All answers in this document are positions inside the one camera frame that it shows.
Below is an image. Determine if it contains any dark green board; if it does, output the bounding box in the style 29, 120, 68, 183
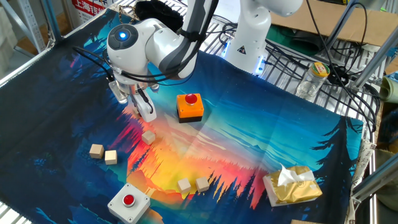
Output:
266, 24, 326, 57

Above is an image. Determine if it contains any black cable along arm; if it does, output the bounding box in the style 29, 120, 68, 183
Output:
72, 0, 224, 114

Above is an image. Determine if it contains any colourful forest print cloth mat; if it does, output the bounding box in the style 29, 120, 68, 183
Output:
0, 8, 364, 224

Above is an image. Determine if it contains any white box with red print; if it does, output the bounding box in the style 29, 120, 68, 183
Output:
72, 0, 108, 25

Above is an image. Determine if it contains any white box with red button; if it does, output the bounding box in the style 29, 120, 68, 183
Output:
107, 182, 151, 224

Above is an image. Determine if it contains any silver camera box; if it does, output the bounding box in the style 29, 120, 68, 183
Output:
108, 80, 130, 105

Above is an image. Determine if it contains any orange box with red button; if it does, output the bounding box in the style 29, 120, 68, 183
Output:
176, 92, 205, 124

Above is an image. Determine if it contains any pale green roll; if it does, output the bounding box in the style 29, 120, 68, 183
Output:
378, 72, 398, 104

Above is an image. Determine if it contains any aluminium profile bar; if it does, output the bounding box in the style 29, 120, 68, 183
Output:
351, 154, 398, 203
353, 26, 398, 90
320, 0, 363, 60

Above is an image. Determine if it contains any flat brown cardboard sheet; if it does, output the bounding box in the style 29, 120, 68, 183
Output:
270, 0, 398, 47

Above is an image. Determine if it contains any brass chain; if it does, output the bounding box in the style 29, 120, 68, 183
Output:
118, 4, 140, 22

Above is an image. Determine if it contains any black cable bundle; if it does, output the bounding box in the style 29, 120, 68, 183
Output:
264, 0, 382, 133

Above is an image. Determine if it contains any black power adapter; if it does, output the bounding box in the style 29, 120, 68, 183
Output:
326, 63, 349, 87

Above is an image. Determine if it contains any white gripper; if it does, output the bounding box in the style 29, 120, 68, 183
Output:
130, 88, 158, 123

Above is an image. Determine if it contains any blue metal post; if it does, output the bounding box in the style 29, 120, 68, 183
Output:
42, 0, 63, 43

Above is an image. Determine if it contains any white patterned cloth strip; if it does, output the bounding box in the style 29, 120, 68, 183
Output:
344, 138, 377, 224

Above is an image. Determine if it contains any black fluffy duster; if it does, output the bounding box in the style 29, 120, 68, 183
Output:
135, 0, 187, 32

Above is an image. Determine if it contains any clear jar with yellow lid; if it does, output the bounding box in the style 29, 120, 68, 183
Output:
295, 61, 331, 101

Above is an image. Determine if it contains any grey perforated shelf frame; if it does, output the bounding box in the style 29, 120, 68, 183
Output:
0, 0, 47, 54

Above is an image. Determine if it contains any gold tissue pack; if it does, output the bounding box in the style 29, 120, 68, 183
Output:
262, 164, 323, 208

